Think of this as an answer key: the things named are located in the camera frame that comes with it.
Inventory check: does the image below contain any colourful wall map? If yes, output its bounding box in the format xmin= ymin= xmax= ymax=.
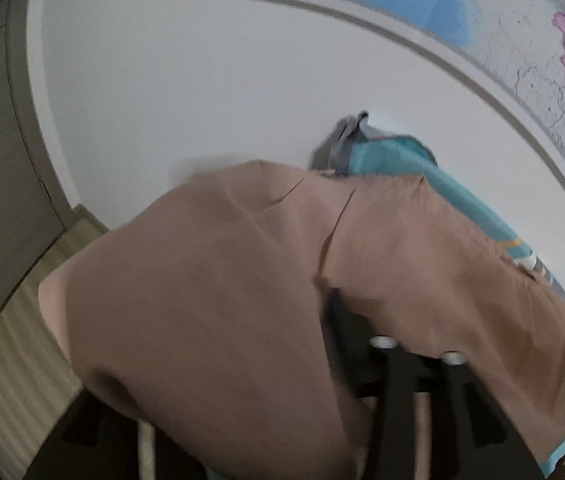
xmin=202 ymin=0 xmax=565 ymax=223

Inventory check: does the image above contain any teal and grey bed sheet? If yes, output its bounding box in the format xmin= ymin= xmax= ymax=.
xmin=307 ymin=110 xmax=565 ymax=480

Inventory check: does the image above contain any pink jacket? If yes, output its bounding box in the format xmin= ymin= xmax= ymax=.
xmin=37 ymin=159 xmax=565 ymax=480

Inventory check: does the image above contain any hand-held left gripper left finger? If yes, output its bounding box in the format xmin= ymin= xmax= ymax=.
xmin=26 ymin=394 xmax=209 ymax=480

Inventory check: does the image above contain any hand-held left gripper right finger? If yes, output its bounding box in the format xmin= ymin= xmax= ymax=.
xmin=327 ymin=287 xmax=544 ymax=480

